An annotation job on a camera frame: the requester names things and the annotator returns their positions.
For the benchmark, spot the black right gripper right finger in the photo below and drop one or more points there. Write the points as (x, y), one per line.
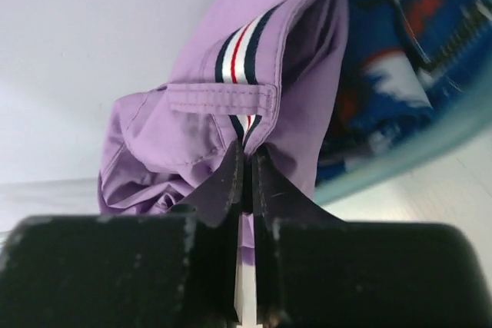
(316, 270)

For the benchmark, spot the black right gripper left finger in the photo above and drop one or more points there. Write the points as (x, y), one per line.
(173, 270)

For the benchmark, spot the purple trousers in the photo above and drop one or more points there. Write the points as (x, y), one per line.
(260, 72)

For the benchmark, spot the blue white patterned trousers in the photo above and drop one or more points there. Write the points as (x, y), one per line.
(403, 74)

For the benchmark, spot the teal plastic basin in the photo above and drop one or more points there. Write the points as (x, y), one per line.
(403, 159)

